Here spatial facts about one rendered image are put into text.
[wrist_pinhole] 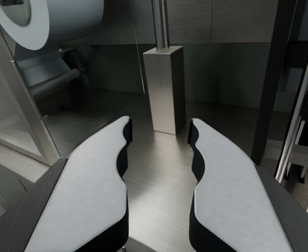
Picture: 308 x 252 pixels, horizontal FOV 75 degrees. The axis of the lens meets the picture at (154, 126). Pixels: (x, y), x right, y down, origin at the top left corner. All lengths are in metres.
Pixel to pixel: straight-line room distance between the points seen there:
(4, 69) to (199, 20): 0.61
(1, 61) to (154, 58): 0.37
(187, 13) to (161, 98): 0.34
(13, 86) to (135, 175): 0.38
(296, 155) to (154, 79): 0.41
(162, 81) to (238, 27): 0.32
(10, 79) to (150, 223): 0.47
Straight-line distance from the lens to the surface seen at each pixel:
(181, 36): 0.85
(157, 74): 0.62
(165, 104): 0.65
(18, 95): 0.61
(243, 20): 0.78
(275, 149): 0.40
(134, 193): 0.53
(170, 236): 0.46
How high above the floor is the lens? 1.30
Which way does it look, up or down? 32 degrees down
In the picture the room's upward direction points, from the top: 8 degrees counter-clockwise
